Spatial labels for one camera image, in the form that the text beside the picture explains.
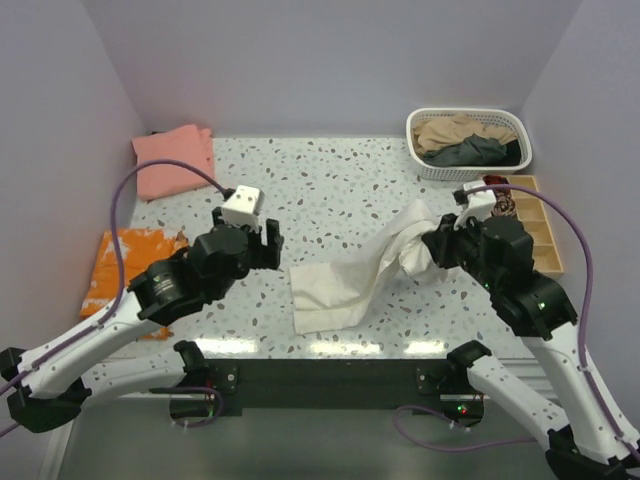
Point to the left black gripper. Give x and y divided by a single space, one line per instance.
255 245

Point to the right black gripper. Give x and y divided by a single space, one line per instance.
445 242

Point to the white floral print t-shirt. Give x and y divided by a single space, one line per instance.
336 295

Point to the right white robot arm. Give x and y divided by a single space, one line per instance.
583 436

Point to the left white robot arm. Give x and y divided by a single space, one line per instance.
51 385

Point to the black white patterned socks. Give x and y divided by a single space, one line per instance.
505 205

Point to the red black patterned socks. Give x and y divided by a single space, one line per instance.
499 183

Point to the white plastic laundry basket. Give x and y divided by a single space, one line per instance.
487 116

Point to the wooden compartment organizer tray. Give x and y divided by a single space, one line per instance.
532 214

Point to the dark grey garment in basket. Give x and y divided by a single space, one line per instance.
476 151

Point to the folded orange tie-dye t-shirt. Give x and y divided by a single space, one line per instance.
140 247

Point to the beige garment in basket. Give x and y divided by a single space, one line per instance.
432 135

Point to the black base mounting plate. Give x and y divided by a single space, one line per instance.
342 384

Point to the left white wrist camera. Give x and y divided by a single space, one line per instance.
242 207

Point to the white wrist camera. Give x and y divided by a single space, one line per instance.
476 200
242 207

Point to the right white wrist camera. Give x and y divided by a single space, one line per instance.
476 200

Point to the aluminium rail frame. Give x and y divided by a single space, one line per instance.
59 439

